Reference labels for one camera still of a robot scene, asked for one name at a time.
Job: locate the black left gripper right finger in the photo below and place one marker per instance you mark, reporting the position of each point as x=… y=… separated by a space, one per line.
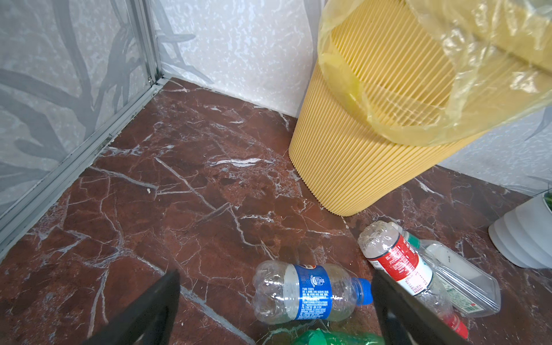
x=405 y=320

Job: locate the yellow ribbed trash bin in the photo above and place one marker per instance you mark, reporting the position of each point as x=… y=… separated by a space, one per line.
x=346 y=165

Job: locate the artificial green flowering plant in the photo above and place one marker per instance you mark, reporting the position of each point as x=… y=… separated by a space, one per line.
x=547 y=197

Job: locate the yellow plastic bin liner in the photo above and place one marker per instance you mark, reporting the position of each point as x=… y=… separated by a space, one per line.
x=428 y=73

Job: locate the white flower pot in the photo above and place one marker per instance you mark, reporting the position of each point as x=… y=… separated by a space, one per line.
x=523 y=235

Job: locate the green soda bottle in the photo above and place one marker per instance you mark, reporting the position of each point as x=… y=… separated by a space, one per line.
x=320 y=337

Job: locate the clear bottle red label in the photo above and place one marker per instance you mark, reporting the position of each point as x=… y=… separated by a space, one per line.
x=386 y=248

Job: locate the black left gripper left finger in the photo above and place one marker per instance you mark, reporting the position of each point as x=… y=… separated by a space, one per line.
x=149 y=319

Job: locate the clear bottle blue label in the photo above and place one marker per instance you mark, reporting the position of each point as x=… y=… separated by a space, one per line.
x=288 y=292

